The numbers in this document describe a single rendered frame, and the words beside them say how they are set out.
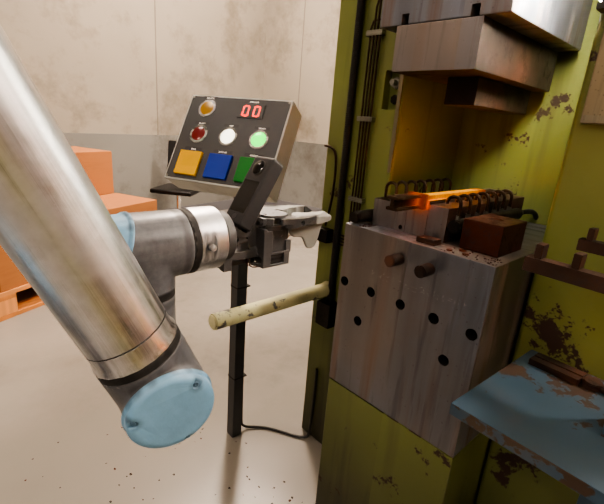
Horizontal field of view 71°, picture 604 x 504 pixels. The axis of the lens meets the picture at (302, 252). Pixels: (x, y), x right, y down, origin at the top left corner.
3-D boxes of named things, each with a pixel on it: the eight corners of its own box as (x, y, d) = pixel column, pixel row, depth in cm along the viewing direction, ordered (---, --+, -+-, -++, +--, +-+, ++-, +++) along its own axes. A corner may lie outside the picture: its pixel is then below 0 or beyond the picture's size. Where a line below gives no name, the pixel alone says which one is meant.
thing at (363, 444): (418, 609, 106) (452, 459, 92) (314, 505, 132) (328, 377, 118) (510, 492, 143) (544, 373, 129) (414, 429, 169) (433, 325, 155)
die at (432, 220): (442, 243, 93) (449, 205, 90) (371, 223, 107) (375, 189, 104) (518, 223, 120) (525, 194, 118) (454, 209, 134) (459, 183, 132)
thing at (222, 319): (217, 335, 111) (217, 317, 109) (206, 327, 114) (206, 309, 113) (332, 298, 140) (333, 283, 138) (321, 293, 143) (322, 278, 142)
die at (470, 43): (474, 69, 82) (484, 14, 79) (391, 72, 96) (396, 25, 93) (549, 91, 110) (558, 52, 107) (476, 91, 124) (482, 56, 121)
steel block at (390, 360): (452, 458, 92) (496, 267, 79) (328, 376, 118) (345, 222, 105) (544, 372, 129) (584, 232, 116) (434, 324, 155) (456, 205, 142)
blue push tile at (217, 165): (224, 179, 116) (232, 154, 117) (201, 176, 118) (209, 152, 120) (227, 182, 117) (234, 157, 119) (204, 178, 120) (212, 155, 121)
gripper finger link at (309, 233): (327, 242, 75) (281, 247, 70) (330, 210, 73) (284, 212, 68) (337, 247, 72) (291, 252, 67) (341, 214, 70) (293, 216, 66)
